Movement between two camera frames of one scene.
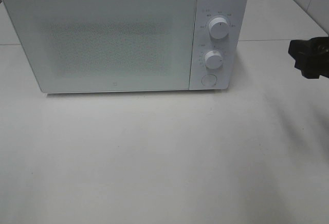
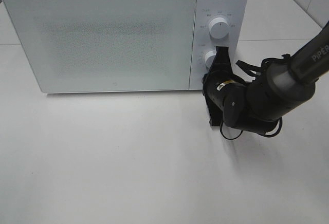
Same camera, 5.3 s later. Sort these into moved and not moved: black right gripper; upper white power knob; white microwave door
Moved: black right gripper
Not moved: white microwave door; upper white power knob
